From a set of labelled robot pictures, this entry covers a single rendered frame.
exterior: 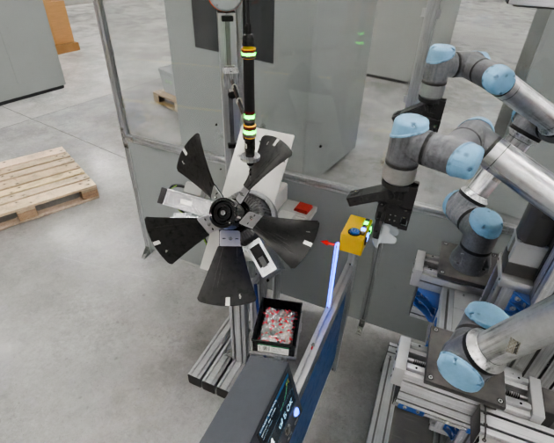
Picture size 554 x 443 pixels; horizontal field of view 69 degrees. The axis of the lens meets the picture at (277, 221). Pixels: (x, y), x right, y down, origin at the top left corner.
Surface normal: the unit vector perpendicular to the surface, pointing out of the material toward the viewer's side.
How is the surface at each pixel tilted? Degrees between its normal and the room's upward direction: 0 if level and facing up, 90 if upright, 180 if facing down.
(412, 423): 0
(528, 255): 90
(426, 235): 90
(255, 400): 15
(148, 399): 0
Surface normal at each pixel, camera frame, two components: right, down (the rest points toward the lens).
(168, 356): 0.03, -0.80
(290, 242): 0.04, -0.58
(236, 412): -0.22, -0.84
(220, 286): 0.29, -0.07
